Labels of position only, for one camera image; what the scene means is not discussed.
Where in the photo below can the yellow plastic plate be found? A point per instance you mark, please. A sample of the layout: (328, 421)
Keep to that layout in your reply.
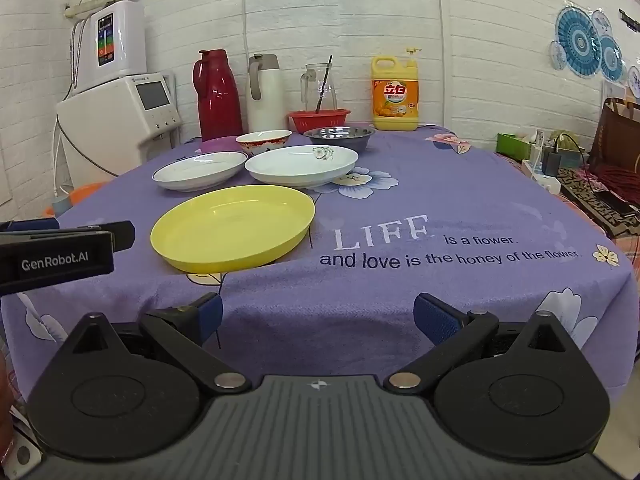
(230, 225)

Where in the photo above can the white power strip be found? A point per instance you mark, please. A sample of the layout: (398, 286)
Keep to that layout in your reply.
(542, 182)

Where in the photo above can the white bowl red pattern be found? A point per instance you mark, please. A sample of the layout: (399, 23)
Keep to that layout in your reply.
(262, 142)

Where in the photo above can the glass jar with spoon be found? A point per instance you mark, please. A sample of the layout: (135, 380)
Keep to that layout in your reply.
(324, 85)

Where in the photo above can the green box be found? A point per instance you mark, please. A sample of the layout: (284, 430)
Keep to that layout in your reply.
(512, 145)

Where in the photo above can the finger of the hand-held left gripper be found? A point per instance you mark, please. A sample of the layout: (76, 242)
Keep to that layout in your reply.
(25, 225)
(122, 235)

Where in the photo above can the purple floral tablecloth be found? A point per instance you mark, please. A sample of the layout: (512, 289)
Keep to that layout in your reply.
(400, 200)

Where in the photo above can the white thermos jug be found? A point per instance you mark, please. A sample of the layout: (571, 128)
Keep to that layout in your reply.
(267, 100)

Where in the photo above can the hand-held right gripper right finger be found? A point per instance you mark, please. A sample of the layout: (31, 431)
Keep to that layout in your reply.
(436, 317)

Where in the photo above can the dark red mesh bag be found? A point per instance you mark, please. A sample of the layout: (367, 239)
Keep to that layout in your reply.
(620, 177)

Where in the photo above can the steel bowl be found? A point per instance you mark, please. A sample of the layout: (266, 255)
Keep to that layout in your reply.
(340, 137)

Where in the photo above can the black wall plaque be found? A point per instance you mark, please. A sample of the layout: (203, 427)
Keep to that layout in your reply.
(630, 20)

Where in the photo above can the white water purifier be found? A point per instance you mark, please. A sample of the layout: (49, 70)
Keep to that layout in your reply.
(127, 40)

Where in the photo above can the yellow-green fluffy ball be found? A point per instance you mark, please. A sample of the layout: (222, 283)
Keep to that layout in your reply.
(565, 140)

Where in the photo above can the red plastic basket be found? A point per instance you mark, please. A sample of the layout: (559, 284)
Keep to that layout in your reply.
(320, 121)

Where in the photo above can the white plate blue rim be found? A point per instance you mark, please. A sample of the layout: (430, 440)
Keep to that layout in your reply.
(197, 170)

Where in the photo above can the yellow detergent bottle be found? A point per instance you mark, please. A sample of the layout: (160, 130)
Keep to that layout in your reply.
(395, 100)

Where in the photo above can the orange plastic stool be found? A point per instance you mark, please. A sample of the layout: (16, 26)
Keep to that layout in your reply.
(85, 192)

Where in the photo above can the glass pitcher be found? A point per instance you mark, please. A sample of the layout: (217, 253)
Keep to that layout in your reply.
(310, 92)

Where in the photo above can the white countertop appliance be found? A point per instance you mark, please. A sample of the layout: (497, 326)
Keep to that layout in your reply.
(110, 130)

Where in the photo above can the black charger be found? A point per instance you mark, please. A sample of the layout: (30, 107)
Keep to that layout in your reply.
(552, 162)

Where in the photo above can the white plate flower print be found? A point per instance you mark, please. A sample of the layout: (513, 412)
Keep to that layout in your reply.
(300, 165)

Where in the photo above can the black beige patterned cloth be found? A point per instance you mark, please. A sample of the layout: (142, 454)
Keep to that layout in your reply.
(585, 195)

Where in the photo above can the small white paper fan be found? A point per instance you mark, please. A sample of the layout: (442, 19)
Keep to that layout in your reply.
(601, 22)

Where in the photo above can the brown paper bag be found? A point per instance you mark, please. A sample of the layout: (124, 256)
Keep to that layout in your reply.
(615, 135)

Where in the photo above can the red thermos jug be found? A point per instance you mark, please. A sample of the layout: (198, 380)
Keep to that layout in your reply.
(217, 100)

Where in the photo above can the medium blue paper fan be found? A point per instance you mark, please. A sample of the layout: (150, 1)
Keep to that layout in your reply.
(610, 57)

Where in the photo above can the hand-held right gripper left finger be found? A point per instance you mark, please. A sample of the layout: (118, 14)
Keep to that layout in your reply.
(210, 312)

